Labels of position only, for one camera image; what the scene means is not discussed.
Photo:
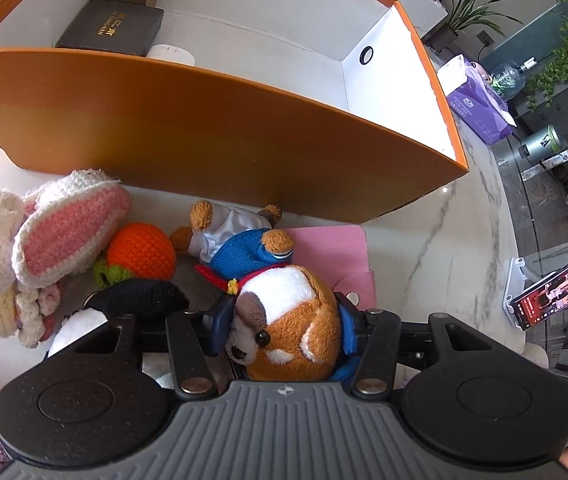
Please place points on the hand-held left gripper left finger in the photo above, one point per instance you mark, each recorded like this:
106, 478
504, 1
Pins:
223, 325

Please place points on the black book gold lettering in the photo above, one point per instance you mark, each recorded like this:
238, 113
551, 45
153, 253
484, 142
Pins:
109, 27

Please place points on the clear water jug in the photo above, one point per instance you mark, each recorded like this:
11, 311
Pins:
509, 80

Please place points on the potted plant in black pot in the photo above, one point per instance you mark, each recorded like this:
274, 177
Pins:
464, 10

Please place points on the orange cardboard box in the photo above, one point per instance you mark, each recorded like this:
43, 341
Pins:
214, 130

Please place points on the white and pink crochet bunny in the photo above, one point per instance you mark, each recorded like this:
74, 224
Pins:
44, 240

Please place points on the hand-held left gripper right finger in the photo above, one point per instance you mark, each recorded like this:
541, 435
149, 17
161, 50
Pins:
351, 332

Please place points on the purple tissue pack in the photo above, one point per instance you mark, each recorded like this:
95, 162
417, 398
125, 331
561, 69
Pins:
479, 102

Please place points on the orange crochet fruit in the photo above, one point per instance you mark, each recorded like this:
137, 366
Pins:
141, 250

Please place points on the smartphone with lit screen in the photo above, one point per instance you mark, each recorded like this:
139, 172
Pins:
554, 292

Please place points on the white phone stand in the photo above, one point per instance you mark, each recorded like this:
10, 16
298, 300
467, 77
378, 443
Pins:
516, 272

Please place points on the pink wallet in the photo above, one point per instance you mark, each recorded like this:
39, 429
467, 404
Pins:
334, 255

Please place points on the trailing green ivy plant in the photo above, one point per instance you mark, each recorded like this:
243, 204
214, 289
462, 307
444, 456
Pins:
566, 62

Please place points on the black and white penguin plush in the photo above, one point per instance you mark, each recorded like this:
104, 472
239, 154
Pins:
134, 297

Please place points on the grey metal cabinet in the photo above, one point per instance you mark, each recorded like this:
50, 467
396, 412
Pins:
564, 105

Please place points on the brown dog plush blue outfit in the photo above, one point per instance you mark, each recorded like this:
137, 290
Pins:
289, 320

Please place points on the grey and green trash can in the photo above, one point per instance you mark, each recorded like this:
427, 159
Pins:
539, 144

